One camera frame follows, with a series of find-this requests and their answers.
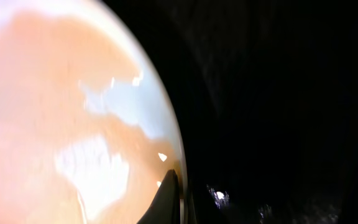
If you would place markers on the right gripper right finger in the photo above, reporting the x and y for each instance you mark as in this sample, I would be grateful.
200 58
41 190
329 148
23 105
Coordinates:
202 208

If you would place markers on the black round tray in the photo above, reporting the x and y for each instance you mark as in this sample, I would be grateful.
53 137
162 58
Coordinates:
266 96

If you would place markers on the light green plate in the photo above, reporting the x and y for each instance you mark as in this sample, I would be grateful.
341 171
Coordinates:
87 131

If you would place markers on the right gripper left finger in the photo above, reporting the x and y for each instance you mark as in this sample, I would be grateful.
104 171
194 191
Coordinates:
165 207

